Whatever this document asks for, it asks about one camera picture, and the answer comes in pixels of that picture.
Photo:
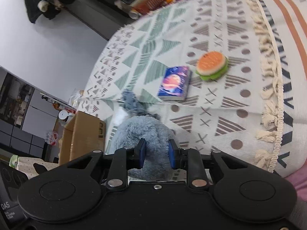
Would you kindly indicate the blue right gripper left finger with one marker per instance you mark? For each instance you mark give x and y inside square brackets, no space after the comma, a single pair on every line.
[140,153]

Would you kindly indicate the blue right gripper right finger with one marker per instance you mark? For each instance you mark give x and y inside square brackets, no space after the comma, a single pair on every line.
[174,154]

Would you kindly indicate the fluffy grey-blue plush ball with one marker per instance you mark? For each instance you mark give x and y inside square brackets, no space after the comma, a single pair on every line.
[157,164]

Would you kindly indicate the grey felt elephant toy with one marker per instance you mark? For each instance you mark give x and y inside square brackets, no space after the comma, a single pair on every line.
[132,105]

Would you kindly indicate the brown cardboard box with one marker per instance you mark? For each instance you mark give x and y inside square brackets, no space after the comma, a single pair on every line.
[83,134]

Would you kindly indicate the blue planet tissue pack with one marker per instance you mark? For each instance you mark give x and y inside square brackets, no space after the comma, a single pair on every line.
[174,85]

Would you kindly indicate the white electric kettle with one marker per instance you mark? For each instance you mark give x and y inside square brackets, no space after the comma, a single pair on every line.
[65,115]

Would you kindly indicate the hamburger plush toy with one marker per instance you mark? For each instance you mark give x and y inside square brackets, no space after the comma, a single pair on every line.
[212,66]

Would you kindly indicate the patterned geometric blanket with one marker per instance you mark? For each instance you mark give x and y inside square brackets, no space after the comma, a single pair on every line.
[224,114]

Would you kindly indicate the orange striped blanket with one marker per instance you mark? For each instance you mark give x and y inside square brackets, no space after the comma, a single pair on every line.
[281,29]

